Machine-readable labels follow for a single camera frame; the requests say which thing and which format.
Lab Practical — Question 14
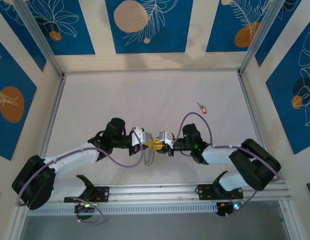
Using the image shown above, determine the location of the silver keyring with chain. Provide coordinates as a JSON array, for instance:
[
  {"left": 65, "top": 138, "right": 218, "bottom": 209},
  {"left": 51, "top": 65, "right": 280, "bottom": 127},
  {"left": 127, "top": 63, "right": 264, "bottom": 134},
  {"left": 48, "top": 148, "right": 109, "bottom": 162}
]
[{"left": 143, "top": 146, "right": 155, "bottom": 167}]

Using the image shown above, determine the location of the key with red tag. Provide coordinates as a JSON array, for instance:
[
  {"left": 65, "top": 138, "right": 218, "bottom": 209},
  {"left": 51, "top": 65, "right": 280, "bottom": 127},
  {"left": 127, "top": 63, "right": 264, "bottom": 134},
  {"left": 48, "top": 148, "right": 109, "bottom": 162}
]
[{"left": 196, "top": 101, "right": 207, "bottom": 115}]

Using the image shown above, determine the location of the black controller board green light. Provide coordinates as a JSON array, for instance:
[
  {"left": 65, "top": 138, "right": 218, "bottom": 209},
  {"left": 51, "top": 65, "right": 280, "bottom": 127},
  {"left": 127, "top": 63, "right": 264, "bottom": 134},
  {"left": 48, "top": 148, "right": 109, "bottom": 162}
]
[
  {"left": 74, "top": 202, "right": 97, "bottom": 221},
  {"left": 216, "top": 201, "right": 243, "bottom": 218}
]

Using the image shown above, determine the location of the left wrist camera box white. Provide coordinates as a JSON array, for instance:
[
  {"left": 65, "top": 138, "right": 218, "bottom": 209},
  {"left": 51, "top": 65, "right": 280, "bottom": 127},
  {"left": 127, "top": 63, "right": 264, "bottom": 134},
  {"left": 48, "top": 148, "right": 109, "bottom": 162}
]
[{"left": 131, "top": 126, "right": 153, "bottom": 146}]

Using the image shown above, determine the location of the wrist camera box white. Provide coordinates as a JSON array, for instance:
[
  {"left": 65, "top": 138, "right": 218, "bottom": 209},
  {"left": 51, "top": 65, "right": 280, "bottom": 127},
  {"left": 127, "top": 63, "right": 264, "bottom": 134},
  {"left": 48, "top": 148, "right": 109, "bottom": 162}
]
[
  {"left": 131, "top": 126, "right": 153, "bottom": 146},
  {"left": 158, "top": 130, "right": 175, "bottom": 149}
]

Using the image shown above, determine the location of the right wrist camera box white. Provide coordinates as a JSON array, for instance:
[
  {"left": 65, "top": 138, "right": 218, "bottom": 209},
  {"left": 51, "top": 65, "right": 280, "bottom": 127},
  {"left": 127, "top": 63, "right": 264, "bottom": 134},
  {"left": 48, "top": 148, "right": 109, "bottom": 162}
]
[{"left": 158, "top": 130, "right": 175, "bottom": 149}]

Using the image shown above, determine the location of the aluminium mounting rail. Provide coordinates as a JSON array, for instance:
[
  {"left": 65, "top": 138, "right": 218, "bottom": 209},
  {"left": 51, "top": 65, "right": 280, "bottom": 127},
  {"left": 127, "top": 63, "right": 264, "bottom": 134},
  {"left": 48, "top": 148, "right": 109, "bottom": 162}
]
[{"left": 16, "top": 181, "right": 292, "bottom": 206}]

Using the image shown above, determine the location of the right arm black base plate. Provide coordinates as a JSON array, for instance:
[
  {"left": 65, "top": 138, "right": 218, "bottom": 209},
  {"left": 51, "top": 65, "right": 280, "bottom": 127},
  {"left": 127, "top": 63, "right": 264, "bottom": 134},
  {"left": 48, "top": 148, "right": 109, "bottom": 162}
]
[{"left": 194, "top": 184, "right": 244, "bottom": 201}]

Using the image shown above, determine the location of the grey slotted cable duct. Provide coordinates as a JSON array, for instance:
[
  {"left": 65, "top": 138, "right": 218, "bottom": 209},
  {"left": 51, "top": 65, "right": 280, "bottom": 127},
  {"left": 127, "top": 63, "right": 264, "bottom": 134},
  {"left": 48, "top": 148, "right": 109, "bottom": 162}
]
[{"left": 26, "top": 202, "right": 218, "bottom": 217}]

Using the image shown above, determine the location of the aluminium table side rail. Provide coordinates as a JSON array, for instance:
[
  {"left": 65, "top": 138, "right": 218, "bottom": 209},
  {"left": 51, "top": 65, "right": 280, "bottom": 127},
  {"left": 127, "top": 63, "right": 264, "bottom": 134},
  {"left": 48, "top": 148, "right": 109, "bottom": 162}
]
[
  {"left": 236, "top": 71, "right": 278, "bottom": 181},
  {"left": 31, "top": 74, "right": 68, "bottom": 186}
]

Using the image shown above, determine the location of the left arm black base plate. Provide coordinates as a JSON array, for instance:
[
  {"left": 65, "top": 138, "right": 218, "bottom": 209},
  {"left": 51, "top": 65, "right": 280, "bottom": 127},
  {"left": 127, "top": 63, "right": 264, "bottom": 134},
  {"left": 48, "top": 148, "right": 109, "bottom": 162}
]
[{"left": 64, "top": 186, "right": 110, "bottom": 203}]

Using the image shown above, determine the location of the aluminium frame post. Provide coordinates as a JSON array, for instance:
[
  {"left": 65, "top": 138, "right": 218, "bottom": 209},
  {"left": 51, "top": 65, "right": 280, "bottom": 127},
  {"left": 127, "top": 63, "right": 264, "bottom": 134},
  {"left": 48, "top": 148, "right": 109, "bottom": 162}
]
[
  {"left": 238, "top": 0, "right": 287, "bottom": 76},
  {"left": 13, "top": 0, "right": 66, "bottom": 77}
]

